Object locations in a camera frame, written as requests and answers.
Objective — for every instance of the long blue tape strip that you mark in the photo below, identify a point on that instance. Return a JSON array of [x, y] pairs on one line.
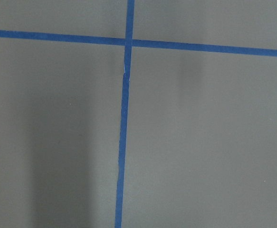
[[124, 112]]

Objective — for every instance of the brown paper table cover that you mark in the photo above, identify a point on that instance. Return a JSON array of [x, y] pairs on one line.
[[201, 147]]

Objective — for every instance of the crossing blue tape strip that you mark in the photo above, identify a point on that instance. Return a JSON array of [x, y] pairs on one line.
[[138, 43]]

